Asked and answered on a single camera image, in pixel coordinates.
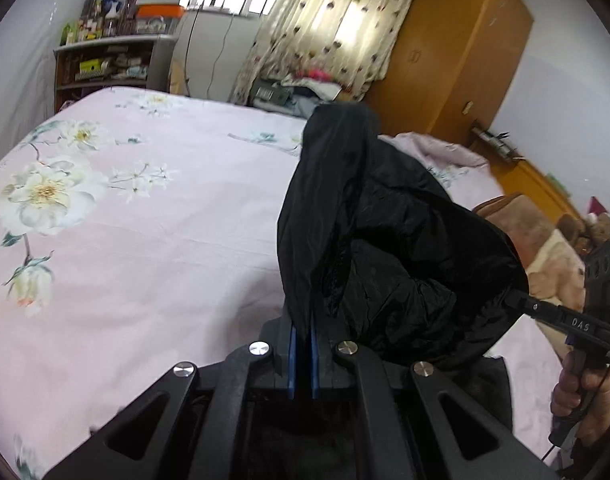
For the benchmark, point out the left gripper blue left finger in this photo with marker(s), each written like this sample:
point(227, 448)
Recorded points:
point(292, 361)

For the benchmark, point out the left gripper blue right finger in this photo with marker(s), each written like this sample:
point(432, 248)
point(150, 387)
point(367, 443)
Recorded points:
point(315, 366)

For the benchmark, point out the black puffer jacket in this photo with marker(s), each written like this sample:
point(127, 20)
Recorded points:
point(368, 236)

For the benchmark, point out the clothes pile by window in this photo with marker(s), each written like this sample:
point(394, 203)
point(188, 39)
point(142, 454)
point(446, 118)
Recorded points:
point(296, 97)

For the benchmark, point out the brown bear print pillow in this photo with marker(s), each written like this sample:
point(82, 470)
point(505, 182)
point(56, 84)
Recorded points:
point(555, 272)

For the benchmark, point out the brown teddy bear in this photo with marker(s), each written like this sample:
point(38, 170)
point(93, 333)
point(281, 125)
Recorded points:
point(585, 235)

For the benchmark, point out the wooden headboard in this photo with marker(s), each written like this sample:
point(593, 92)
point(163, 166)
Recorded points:
point(523, 177)

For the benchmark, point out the pink floral bed sheet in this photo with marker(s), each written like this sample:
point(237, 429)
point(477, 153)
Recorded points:
point(137, 229)

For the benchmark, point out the wooden wardrobe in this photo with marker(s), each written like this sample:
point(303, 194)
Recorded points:
point(450, 69)

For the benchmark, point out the wooden shelf unit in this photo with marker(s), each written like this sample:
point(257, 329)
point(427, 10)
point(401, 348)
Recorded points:
point(137, 61)

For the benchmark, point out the heart pattern curtain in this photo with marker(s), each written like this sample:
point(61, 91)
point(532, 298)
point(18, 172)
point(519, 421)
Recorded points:
point(350, 41)

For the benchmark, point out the orange storage box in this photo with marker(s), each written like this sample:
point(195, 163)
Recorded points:
point(160, 10)

